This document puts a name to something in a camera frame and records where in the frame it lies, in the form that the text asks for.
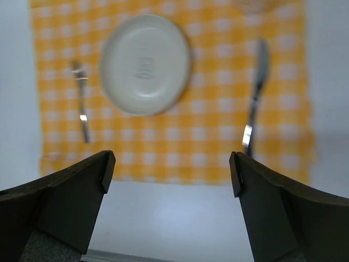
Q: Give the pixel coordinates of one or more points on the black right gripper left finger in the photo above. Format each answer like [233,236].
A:
[53,218]

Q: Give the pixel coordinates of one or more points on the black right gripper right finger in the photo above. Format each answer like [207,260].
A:
[285,219]

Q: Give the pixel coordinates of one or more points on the yellow white checkered cloth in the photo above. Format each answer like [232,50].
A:
[191,142]

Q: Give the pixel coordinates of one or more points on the silver fork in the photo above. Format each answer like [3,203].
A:
[81,78]

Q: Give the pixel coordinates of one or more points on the cream round plate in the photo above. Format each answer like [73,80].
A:
[145,65]

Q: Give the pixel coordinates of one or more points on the silver table knife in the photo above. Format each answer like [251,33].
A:
[261,75]

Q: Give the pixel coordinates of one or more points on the clear drinking glass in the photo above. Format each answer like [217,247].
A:
[247,7]

